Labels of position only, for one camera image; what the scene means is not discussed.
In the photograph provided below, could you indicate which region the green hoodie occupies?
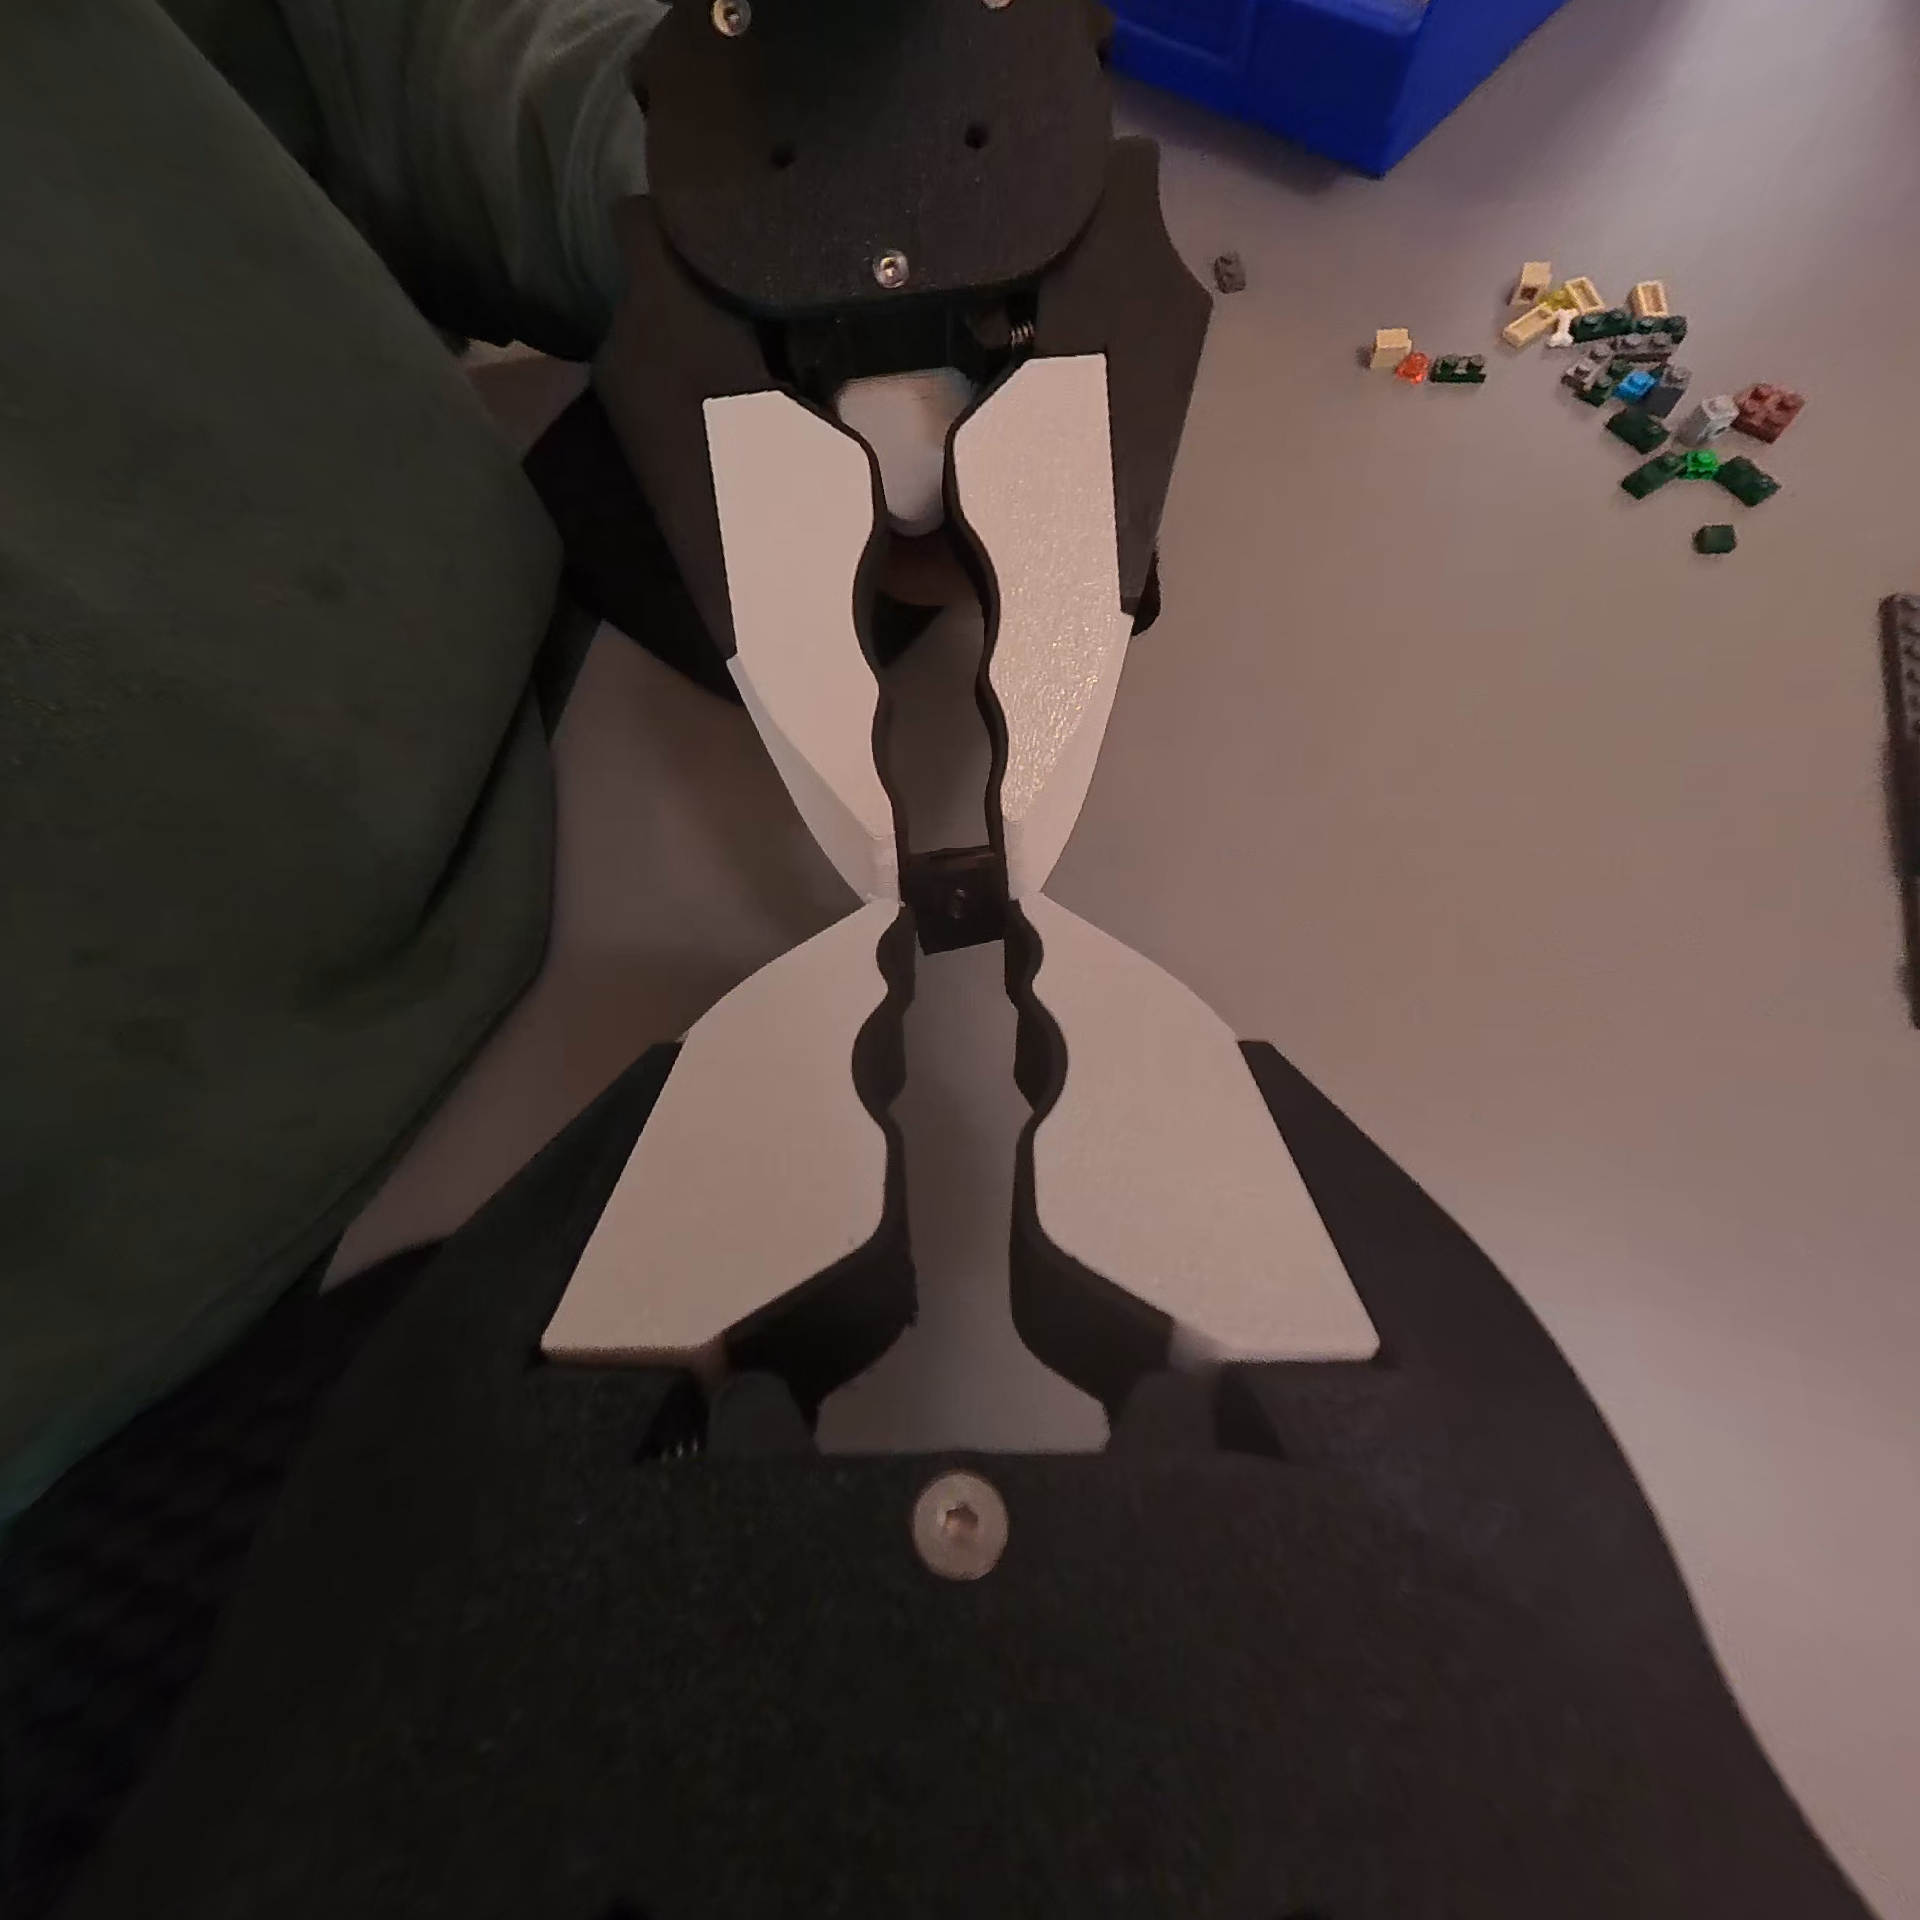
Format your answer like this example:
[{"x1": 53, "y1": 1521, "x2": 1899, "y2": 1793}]
[{"x1": 0, "y1": 0, "x2": 564, "y2": 1518}]

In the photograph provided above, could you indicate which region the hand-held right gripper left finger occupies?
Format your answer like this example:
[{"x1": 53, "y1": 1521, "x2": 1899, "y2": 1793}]
[{"x1": 536, "y1": 900, "x2": 920, "y2": 1420}]

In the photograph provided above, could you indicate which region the grey desk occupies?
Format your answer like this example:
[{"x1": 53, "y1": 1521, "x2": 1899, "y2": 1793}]
[{"x1": 321, "y1": 0, "x2": 1920, "y2": 1920}]

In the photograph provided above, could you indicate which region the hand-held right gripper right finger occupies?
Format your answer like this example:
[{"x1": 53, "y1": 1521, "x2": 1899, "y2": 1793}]
[{"x1": 1008, "y1": 895, "x2": 1382, "y2": 1425}]

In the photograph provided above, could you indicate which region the dark grey brick building model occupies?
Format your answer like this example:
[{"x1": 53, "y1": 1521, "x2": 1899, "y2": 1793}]
[{"x1": 1863, "y1": 589, "x2": 1920, "y2": 1033}]

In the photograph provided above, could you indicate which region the pile of small toy bricks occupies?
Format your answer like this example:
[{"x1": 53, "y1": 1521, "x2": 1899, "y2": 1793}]
[{"x1": 1357, "y1": 257, "x2": 1808, "y2": 560}]

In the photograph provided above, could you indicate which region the small black toy cube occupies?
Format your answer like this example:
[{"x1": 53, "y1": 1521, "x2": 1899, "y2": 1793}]
[{"x1": 902, "y1": 844, "x2": 1004, "y2": 958}]

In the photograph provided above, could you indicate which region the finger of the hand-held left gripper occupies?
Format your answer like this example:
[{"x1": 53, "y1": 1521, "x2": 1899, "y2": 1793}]
[
  {"x1": 948, "y1": 349, "x2": 1136, "y2": 902},
  {"x1": 701, "y1": 384, "x2": 920, "y2": 915}
]

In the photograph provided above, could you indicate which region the blue plastic bin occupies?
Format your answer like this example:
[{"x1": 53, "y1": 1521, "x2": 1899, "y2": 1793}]
[{"x1": 1101, "y1": 0, "x2": 1572, "y2": 182}]

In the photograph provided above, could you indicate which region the black mesh armrest pad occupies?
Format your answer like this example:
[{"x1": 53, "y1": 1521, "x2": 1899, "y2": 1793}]
[{"x1": 0, "y1": 1260, "x2": 392, "y2": 1920}]

